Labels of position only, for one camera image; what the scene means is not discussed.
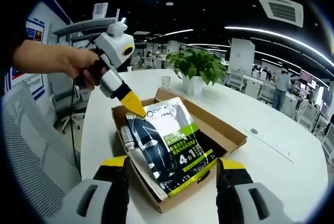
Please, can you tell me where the blue striped wall board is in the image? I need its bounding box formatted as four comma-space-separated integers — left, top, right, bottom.
4, 66, 46, 99

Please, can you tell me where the grey swivel office chair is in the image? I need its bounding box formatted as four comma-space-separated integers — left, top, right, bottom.
51, 80, 88, 134

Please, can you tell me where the grey metal shelf rack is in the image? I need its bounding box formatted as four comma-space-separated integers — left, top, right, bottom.
52, 9, 123, 52

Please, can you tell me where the brown cardboard shoe box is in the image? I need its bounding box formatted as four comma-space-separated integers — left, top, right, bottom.
111, 87, 248, 214

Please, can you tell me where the white ribbed storage bin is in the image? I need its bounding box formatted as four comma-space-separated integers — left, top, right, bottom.
92, 2, 109, 20

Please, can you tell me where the wall monitor screen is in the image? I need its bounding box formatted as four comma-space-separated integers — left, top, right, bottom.
300, 69, 314, 84

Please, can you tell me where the ceiling air conditioner vent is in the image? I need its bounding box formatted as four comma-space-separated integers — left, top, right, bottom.
257, 0, 304, 28

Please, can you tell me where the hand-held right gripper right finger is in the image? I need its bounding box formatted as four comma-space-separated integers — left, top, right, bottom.
216, 157, 301, 224

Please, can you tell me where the white tube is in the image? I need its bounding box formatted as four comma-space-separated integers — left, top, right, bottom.
120, 126, 136, 151

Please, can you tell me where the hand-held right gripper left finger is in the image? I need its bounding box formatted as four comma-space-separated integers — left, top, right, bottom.
43, 155, 130, 224

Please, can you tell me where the person's left hand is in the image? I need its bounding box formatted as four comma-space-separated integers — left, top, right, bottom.
65, 49, 108, 91

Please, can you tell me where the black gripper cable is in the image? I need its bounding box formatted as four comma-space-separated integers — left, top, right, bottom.
69, 77, 82, 175

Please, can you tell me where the green potted plant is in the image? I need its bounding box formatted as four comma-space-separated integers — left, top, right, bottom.
165, 48, 227, 96

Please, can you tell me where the white square pillar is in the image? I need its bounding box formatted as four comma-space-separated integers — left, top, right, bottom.
229, 38, 256, 70

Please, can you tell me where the row of white office chairs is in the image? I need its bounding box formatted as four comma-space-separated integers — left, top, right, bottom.
226, 68, 334, 157

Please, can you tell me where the grey mesh office chair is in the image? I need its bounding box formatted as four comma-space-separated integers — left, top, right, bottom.
1, 80, 83, 221

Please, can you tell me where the long curved ceiling light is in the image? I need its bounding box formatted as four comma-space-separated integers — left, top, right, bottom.
224, 26, 334, 67

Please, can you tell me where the silver socket strip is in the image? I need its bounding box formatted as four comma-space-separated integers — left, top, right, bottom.
244, 126, 294, 162

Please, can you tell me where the blue framed wall poster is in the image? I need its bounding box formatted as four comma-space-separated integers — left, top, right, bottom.
25, 19, 45, 44

